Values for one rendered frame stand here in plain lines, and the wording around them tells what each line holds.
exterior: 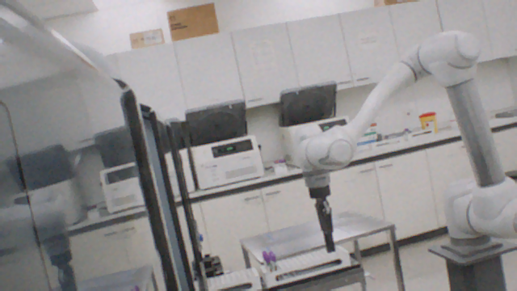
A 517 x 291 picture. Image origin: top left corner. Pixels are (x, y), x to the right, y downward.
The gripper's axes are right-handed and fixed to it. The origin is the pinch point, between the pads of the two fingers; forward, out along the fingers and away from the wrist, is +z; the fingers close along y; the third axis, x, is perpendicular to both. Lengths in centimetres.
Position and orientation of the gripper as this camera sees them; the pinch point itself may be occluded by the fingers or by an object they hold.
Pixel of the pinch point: (329, 242)
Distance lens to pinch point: 166.3
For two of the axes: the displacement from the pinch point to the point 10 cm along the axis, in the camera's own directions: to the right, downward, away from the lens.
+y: 1.6, 0.2, -9.9
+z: 2.0, 9.8, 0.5
